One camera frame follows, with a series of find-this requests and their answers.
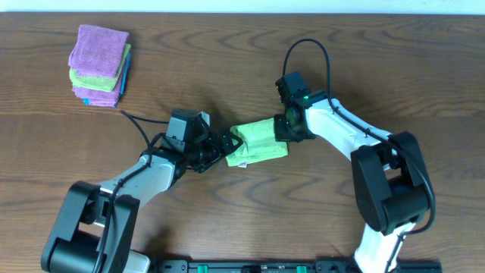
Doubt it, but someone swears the light green microfiber cloth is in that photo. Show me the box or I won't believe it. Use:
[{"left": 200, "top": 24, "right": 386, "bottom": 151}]
[{"left": 226, "top": 118, "right": 288, "bottom": 167}]

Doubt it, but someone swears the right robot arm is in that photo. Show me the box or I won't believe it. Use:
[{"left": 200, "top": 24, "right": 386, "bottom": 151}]
[{"left": 274, "top": 89, "right": 436, "bottom": 272}]

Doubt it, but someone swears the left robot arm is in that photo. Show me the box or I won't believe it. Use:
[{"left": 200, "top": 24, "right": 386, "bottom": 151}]
[{"left": 41, "top": 127, "right": 243, "bottom": 273}]

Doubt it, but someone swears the green folded cloth in stack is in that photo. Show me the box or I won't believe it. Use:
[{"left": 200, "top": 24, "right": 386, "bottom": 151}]
[{"left": 69, "top": 44, "right": 131, "bottom": 92}]

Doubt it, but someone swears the lower purple folded cloth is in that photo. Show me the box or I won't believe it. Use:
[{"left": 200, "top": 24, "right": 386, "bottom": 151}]
[{"left": 69, "top": 69, "right": 126, "bottom": 107}]

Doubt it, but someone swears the purple folded cloth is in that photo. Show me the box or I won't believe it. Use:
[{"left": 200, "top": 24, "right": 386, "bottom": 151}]
[
  {"left": 69, "top": 69, "right": 126, "bottom": 107},
  {"left": 68, "top": 24, "right": 129, "bottom": 78}
]

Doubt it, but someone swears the blue folded cloth at bottom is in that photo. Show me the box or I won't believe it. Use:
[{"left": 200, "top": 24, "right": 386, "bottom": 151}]
[{"left": 82, "top": 53, "right": 132, "bottom": 108}]

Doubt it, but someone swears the top purple folded cloth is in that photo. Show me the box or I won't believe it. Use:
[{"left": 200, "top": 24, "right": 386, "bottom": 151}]
[{"left": 68, "top": 24, "right": 129, "bottom": 78}]

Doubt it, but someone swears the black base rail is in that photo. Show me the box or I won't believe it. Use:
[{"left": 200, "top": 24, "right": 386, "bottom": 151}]
[{"left": 149, "top": 259, "right": 443, "bottom": 273}]

